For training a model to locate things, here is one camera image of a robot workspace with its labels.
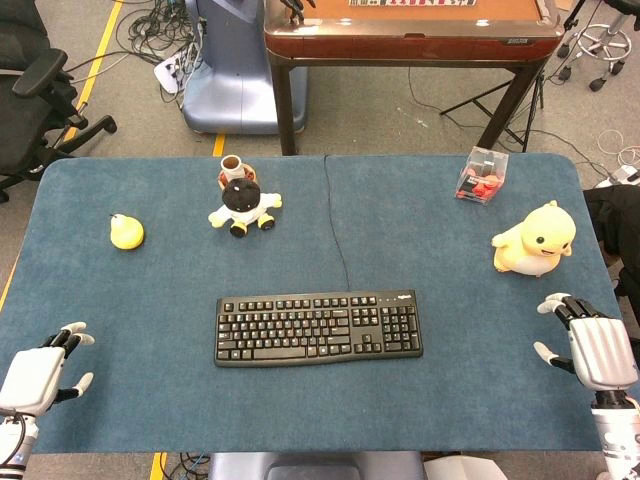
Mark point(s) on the yellow toy pear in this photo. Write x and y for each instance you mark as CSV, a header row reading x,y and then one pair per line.
x,y
127,235

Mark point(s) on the yellow plush duck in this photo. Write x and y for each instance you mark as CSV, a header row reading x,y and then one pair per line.
x,y
537,245

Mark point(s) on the black tripod stand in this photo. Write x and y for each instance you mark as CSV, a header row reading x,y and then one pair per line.
x,y
520,110

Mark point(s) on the black computer keyboard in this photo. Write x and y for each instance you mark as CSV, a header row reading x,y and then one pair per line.
x,y
300,330

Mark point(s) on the row of mahjong tiles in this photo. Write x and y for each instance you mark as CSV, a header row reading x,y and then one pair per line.
x,y
410,2

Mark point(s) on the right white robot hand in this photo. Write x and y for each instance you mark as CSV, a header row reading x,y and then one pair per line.
x,y
600,350

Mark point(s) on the black bag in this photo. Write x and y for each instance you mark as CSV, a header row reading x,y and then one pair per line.
x,y
617,220

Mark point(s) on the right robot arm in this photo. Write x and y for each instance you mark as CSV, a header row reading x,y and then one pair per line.
x,y
617,435

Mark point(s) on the brown and white cup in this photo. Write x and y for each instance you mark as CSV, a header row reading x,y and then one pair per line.
x,y
232,167

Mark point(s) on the white power strip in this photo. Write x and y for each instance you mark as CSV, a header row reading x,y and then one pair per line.
x,y
172,72

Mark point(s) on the white box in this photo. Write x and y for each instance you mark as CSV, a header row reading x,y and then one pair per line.
x,y
460,471

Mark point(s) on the black office chair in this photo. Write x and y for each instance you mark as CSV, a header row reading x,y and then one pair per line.
x,y
25,115

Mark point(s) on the brown mahjong table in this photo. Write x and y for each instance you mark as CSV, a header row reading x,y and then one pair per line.
x,y
410,40

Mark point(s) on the clear box of red capsules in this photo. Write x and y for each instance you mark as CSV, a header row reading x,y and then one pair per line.
x,y
482,175

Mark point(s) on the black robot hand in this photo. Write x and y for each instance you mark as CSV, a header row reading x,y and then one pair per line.
x,y
295,10

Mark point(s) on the black-headed plush doll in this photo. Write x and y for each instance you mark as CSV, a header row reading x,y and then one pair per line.
x,y
242,200

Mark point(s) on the blue felt table mat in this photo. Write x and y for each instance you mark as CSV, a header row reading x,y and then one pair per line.
x,y
400,400

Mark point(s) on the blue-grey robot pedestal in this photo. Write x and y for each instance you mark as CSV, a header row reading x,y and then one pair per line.
x,y
235,65

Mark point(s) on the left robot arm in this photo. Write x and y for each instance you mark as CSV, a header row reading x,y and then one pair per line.
x,y
15,442

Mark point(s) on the blue-grey own robot base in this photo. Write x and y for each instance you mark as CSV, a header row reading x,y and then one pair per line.
x,y
315,467

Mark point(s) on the wheeled chrome stool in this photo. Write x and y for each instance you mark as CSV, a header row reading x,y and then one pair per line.
x,y
602,42

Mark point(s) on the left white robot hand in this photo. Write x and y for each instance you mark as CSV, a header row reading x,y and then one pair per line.
x,y
32,372

